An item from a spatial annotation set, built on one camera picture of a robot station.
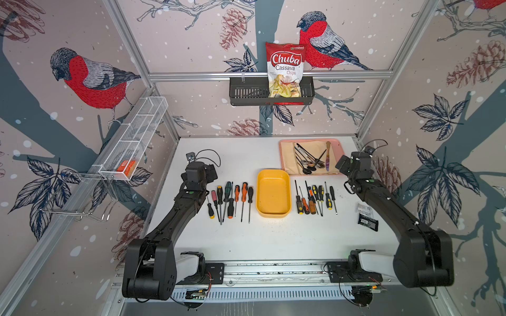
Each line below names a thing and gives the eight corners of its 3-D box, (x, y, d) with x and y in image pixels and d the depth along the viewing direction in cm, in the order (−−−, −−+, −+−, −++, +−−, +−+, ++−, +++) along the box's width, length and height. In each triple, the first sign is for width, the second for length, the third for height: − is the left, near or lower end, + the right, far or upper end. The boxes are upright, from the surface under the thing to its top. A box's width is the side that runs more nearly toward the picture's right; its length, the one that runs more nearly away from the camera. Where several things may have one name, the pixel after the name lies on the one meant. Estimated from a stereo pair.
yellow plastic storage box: (255, 218, 90) (255, 214, 86) (256, 174, 105) (256, 168, 102) (293, 218, 90) (295, 213, 86) (288, 174, 105) (289, 168, 101)
